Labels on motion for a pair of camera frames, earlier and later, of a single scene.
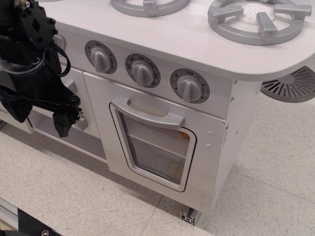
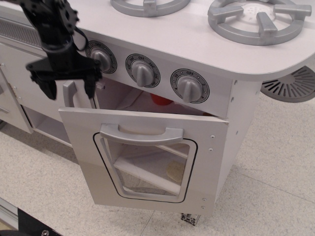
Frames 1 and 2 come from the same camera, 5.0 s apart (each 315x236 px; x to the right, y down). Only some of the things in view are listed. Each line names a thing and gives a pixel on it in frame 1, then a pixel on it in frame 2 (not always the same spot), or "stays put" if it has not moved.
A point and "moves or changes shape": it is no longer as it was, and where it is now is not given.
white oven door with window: x=175 y=151 moves or changes shape
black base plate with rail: x=26 y=225 stays put
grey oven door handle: x=145 y=112 to x=112 y=132
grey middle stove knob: x=143 y=70 stays put
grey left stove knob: x=101 y=57 stays put
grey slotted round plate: x=295 y=87 stays put
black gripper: x=19 y=92 to x=63 y=63
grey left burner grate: x=150 y=8 stays put
